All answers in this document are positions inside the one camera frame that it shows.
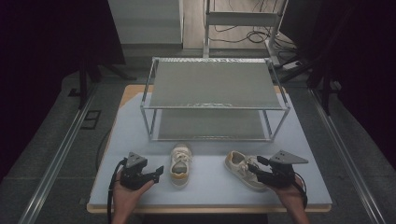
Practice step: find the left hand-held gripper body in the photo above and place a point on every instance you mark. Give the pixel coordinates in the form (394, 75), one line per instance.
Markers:
(134, 179)

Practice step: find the person's left hand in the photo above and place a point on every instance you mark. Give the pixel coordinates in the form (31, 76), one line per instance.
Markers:
(126, 199)

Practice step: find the metal two-tier shoe rack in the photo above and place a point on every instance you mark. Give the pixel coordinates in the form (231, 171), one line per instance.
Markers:
(214, 84)

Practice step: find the black tripod stand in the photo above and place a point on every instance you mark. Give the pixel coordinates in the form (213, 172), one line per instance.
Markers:
(90, 74)
(314, 67)

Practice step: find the white cabinet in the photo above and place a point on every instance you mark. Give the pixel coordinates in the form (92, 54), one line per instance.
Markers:
(146, 21)

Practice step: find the white metal stand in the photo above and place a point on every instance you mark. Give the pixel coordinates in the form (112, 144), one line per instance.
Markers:
(241, 18)

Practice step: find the dark curtain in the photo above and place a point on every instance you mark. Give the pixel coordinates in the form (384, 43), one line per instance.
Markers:
(46, 62)
(364, 68)

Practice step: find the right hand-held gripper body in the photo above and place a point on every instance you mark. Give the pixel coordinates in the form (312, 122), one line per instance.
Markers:
(278, 175)

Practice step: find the metal floor rail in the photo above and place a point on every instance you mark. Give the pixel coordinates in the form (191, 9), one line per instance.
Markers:
(59, 155)
(348, 155)

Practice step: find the white sneaker with yellow heel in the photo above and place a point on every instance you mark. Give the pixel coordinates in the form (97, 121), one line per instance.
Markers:
(241, 169)
(180, 166)

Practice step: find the light blue table mat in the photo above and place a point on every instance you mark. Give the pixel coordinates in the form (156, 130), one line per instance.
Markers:
(205, 193)

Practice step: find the white power strip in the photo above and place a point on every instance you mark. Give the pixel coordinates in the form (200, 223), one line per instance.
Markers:
(292, 64)

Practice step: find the person's right hand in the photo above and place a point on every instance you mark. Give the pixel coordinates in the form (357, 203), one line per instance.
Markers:
(288, 194)

